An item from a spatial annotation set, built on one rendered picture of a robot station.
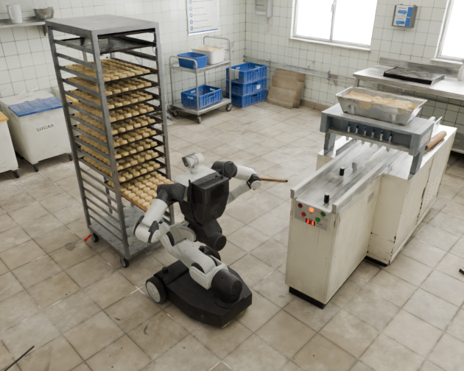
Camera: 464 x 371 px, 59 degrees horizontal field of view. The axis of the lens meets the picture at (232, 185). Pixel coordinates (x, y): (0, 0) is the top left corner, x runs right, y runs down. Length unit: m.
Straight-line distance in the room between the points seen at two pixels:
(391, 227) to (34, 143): 3.85
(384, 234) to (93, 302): 2.22
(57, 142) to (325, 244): 3.55
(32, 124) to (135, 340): 2.96
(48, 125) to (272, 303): 3.30
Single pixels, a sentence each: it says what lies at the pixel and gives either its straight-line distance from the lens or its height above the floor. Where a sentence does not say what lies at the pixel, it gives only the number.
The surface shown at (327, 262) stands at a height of 0.45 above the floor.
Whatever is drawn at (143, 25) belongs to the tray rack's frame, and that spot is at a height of 1.81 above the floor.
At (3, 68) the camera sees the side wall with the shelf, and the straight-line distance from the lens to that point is 5.59.
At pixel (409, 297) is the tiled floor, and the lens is 3.40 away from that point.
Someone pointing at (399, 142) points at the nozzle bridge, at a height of 1.06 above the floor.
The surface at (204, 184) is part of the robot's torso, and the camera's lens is 2.44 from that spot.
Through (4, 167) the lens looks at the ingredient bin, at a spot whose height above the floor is 0.18.
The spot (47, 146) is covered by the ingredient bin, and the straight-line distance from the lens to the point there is 5.24.
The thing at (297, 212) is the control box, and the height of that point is 0.75.
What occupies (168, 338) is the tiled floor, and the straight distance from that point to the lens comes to 2.91.
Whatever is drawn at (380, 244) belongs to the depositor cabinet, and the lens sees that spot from 3.43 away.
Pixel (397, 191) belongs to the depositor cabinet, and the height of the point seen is 0.73.
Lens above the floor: 2.19
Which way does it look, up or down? 29 degrees down
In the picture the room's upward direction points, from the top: straight up
